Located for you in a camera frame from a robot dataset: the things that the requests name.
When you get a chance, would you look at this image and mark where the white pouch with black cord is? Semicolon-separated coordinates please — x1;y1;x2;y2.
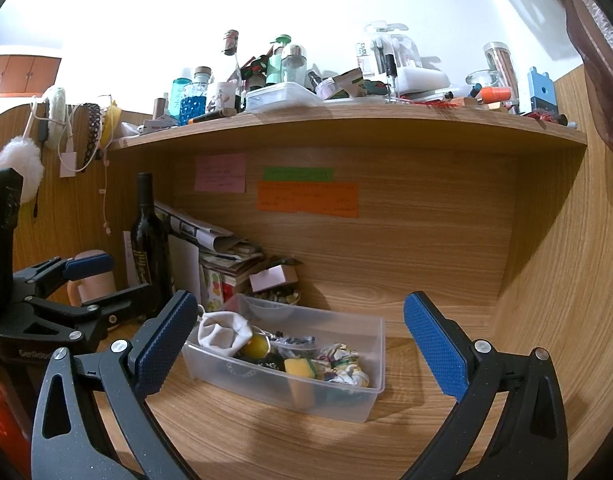
197;311;253;356

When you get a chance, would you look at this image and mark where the wooden desk shelf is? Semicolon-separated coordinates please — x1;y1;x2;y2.
111;104;587;155

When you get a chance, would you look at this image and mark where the white fluffy pompom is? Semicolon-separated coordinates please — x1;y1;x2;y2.
0;136;44;204

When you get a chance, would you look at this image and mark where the pink cup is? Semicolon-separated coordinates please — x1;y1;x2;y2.
67;271;116;307

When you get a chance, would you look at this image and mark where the blue beads jar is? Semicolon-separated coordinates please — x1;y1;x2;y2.
178;66;212;126

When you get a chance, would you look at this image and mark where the silver glitter item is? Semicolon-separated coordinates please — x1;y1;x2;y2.
272;336;317;360

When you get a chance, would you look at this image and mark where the dark wine bottle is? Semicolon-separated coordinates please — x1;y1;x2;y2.
131;172;173;310

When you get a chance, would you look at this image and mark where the yellow sponge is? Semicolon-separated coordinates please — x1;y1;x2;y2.
284;358;317;379

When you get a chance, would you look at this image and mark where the floral patterned cloth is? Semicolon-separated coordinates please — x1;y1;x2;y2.
316;342;371;388

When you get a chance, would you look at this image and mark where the clear plastic storage bin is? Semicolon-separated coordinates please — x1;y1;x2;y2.
183;295;386;422

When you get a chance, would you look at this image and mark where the white charger with cable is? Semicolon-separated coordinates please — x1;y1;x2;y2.
31;96;93;178

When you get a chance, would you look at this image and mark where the clear lidded container on shelf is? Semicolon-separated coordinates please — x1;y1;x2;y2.
244;81;324;114

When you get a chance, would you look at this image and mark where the blue plastic block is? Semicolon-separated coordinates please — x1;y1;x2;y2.
528;66;558;115

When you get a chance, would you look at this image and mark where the orange sticky note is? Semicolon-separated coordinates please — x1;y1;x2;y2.
256;181;359;218

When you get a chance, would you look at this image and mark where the stack of newspapers and books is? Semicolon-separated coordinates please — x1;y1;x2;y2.
154;202;267;311

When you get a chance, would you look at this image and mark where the small pink box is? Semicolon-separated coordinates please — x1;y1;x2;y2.
249;264;299;292

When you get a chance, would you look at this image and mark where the green sticky note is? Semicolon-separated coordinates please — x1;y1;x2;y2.
263;166;334;182

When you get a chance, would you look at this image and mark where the orange thread spool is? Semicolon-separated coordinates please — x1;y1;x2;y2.
476;87;513;104

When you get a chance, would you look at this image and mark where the pink sticky note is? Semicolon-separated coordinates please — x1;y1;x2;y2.
194;153;246;194

